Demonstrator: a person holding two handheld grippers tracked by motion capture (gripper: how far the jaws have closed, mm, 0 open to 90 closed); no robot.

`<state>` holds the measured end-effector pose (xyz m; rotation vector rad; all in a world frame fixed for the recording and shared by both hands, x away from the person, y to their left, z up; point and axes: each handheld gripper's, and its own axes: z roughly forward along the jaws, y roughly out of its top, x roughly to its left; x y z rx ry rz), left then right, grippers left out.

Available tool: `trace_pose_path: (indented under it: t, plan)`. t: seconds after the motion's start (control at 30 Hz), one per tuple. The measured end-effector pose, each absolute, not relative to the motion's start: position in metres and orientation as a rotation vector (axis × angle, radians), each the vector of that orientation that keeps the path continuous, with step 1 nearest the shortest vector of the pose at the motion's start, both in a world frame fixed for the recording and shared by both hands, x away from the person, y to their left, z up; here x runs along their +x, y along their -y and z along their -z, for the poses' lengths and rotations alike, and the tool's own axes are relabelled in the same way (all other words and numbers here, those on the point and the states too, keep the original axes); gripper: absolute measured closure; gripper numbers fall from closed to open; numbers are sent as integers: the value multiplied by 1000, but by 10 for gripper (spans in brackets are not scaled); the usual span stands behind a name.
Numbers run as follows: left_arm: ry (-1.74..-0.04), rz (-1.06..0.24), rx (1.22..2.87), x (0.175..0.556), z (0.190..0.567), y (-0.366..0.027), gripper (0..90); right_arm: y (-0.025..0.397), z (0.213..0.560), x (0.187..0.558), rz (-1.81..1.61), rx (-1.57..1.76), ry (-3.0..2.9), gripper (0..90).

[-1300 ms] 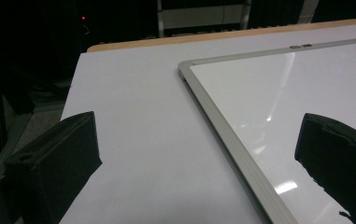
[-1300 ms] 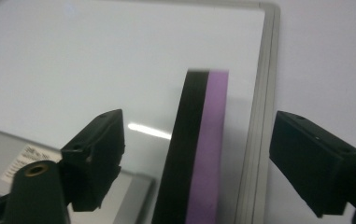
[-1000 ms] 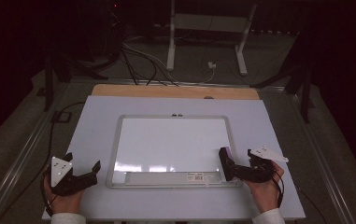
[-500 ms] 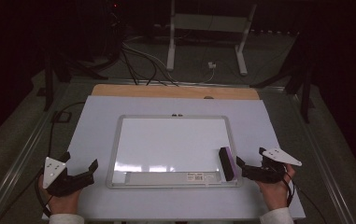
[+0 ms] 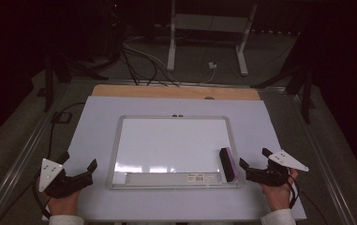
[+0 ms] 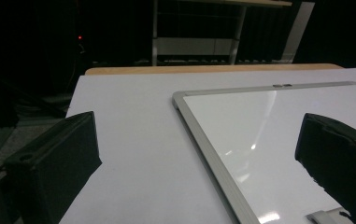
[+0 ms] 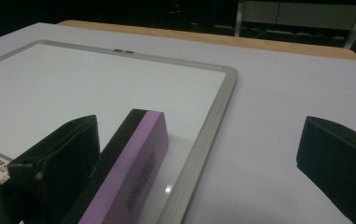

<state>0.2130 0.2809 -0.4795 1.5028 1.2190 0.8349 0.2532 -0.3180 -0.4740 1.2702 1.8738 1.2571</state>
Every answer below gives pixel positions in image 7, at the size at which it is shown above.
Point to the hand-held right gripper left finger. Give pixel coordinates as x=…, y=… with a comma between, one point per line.
x=63, y=165

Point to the grey metal shelf rack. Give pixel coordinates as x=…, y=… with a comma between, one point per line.
x=306, y=14

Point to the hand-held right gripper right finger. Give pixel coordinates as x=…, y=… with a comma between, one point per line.
x=340, y=165

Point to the purple and black whiteboard eraser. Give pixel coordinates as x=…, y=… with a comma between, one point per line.
x=129, y=161

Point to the whiteboard with grey metal frame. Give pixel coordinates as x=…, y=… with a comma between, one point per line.
x=104, y=87

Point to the white table cover sheet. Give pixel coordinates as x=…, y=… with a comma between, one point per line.
x=275, y=93

